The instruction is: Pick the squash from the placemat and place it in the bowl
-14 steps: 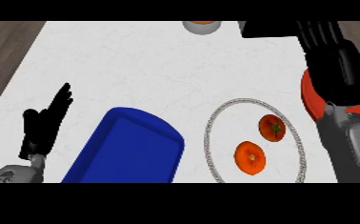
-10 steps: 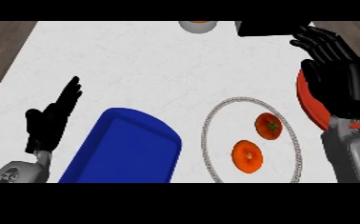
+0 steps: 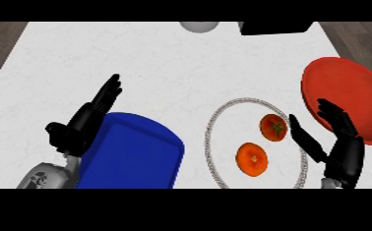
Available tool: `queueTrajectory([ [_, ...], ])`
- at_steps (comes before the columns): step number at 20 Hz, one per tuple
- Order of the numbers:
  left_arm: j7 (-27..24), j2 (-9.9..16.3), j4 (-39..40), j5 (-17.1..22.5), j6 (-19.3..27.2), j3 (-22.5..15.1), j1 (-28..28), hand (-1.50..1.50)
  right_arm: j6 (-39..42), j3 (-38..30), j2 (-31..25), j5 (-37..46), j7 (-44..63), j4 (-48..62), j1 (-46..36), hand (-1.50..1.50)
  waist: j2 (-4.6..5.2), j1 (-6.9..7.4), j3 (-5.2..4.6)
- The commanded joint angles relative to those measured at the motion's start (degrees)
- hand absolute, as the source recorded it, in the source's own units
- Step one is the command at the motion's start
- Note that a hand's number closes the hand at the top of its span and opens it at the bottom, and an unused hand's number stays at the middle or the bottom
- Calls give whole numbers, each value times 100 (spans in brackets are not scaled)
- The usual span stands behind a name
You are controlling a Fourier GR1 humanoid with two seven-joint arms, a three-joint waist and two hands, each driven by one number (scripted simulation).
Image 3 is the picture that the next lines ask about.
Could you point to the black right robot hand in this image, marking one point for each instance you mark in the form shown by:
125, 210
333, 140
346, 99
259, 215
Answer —
342, 149

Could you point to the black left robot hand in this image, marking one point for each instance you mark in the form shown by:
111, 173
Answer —
89, 117

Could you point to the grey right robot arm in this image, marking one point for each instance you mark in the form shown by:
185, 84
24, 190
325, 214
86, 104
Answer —
331, 183

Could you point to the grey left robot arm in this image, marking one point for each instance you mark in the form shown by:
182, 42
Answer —
48, 176

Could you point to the orange squash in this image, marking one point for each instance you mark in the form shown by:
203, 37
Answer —
251, 159

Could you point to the red bowl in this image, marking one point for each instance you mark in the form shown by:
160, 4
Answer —
339, 84

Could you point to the white round placemat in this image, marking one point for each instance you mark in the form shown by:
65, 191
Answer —
228, 123

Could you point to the blue rectangular tray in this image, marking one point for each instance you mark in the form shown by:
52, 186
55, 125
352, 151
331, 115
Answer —
129, 153

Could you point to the red tomato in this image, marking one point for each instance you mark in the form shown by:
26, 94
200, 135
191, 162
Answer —
274, 127

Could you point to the grey round object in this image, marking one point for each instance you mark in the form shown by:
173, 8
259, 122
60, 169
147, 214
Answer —
198, 26

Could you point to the black appliance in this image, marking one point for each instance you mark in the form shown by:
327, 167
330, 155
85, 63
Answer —
274, 28

